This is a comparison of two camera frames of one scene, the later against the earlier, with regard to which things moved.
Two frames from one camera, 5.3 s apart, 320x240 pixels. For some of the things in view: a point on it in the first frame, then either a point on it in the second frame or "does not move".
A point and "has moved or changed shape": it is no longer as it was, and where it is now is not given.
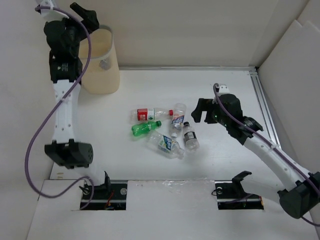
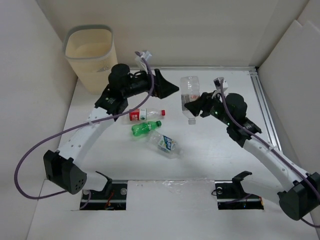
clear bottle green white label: [164, 145] does not move
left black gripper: [88, 16] to [162, 88]
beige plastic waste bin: [103, 76] does not move
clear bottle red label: [141, 114] has moved or changed shape
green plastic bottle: [144, 128] does not move
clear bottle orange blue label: [179, 111] to [190, 90]
